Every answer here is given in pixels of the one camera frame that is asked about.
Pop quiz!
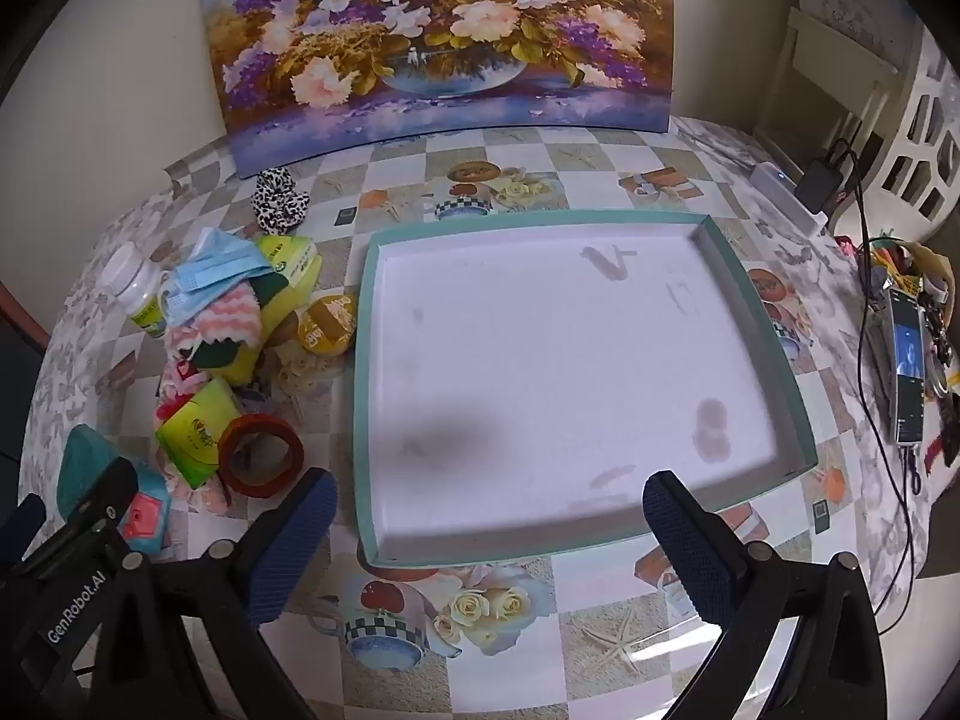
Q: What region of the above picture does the pile of small trinkets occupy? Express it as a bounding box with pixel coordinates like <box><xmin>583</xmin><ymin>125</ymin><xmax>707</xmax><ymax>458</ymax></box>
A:
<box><xmin>836</xmin><ymin>234</ymin><xmax>960</xmax><ymax>477</ymax></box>

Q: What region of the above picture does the floral painting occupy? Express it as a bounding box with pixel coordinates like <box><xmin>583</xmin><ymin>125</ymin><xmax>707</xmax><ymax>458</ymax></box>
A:
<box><xmin>199</xmin><ymin>0</ymin><xmax>676</xmax><ymax>179</ymax></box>

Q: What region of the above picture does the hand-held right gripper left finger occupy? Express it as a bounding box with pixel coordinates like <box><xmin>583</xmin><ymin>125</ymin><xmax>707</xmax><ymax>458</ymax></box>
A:
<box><xmin>90</xmin><ymin>468</ymin><xmax>338</xmax><ymax>720</ymax></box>

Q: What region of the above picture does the yellow green scouring sponge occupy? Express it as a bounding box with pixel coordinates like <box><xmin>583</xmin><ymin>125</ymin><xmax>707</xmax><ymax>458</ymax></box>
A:
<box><xmin>196</xmin><ymin>337</ymin><xmax>260</xmax><ymax>383</ymax></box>

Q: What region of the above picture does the white chair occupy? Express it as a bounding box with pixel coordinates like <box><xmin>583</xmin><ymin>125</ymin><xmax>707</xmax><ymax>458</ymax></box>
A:
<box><xmin>754</xmin><ymin>6</ymin><xmax>901</xmax><ymax>158</ymax></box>

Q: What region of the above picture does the red tape ring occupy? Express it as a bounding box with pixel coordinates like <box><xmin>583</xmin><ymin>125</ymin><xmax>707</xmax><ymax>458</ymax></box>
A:
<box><xmin>217</xmin><ymin>412</ymin><xmax>306</xmax><ymax>498</ymax></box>

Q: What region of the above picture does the pink fluffy scrunchie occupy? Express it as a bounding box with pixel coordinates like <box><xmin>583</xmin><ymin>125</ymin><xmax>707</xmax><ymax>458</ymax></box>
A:
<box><xmin>156</xmin><ymin>358</ymin><xmax>215</xmax><ymax>410</ymax></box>

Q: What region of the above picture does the leopard print scrunchie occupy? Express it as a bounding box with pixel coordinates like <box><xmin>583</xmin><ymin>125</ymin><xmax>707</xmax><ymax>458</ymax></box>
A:
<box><xmin>251</xmin><ymin>167</ymin><xmax>311</xmax><ymax>235</ymax></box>

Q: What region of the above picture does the checkered patterned tablecloth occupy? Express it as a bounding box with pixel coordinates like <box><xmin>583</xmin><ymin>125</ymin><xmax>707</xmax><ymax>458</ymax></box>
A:
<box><xmin>15</xmin><ymin>116</ymin><xmax>953</xmax><ymax>720</ymax></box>

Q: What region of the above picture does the white power strip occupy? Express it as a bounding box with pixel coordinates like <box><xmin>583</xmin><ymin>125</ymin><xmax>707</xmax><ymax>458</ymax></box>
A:
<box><xmin>750</xmin><ymin>161</ymin><xmax>830</xmax><ymax>235</ymax></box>

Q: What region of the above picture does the pink white striped fluffy cloth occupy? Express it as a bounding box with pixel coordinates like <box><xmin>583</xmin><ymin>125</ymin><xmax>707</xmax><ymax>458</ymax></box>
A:
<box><xmin>165</xmin><ymin>281</ymin><xmax>263</xmax><ymax>361</ymax></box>

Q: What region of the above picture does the yellow round tin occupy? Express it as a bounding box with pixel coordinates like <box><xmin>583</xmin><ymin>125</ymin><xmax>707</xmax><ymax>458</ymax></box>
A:
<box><xmin>297</xmin><ymin>295</ymin><xmax>356</xmax><ymax>357</ymax></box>

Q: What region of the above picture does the white lattice furniture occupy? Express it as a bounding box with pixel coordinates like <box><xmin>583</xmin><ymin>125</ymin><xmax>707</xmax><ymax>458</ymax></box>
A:
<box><xmin>855</xmin><ymin>37</ymin><xmax>960</xmax><ymax>226</ymax></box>

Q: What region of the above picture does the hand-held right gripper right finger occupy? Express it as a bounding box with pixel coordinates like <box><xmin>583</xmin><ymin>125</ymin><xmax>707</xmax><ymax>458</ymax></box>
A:
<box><xmin>643</xmin><ymin>471</ymin><xmax>901</xmax><ymax>720</ymax></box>

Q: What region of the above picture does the smartphone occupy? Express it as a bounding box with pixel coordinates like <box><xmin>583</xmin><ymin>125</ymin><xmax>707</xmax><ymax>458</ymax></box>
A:
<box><xmin>885</xmin><ymin>289</ymin><xmax>927</xmax><ymax>447</ymax></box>

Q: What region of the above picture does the black charger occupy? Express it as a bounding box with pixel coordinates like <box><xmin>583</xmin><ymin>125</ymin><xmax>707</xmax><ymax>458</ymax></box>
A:
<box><xmin>795</xmin><ymin>159</ymin><xmax>845</xmax><ymax>211</ymax></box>

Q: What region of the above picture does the blue face mask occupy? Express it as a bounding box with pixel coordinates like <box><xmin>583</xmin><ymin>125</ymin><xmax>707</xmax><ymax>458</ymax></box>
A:
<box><xmin>156</xmin><ymin>229</ymin><xmax>272</xmax><ymax>329</ymax></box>

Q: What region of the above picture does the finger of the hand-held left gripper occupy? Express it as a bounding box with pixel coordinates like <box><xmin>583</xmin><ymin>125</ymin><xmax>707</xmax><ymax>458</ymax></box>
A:
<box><xmin>0</xmin><ymin>493</ymin><xmax>47</xmax><ymax>567</ymax></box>
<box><xmin>64</xmin><ymin>456</ymin><xmax>140</xmax><ymax>541</ymax></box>

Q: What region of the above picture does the black cable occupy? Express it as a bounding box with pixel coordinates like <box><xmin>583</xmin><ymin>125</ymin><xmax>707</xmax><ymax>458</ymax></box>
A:
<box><xmin>829</xmin><ymin>136</ymin><xmax>931</xmax><ymax>627</ymax></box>

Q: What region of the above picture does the white bottle with green label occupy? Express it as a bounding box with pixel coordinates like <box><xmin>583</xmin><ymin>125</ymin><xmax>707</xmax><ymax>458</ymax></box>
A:
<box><xmin>101</xmin><ymin>242</ymin><xmax>172</xmax><ymax>338</ymax></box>

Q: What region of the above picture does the teal plastic toy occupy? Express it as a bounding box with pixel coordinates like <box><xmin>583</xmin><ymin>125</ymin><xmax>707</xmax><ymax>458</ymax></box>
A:
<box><xmin>56</xmin><ymin>425</ymin><xmax>173</xmax><ymax>556</ymax></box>

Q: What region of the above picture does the yellow-green microfiber cloth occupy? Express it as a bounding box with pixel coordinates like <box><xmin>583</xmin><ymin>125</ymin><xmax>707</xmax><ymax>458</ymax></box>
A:
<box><xmin>225</xmin><ymin>255</ymin><xmax>325</xmax><ymax>385</ymax></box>

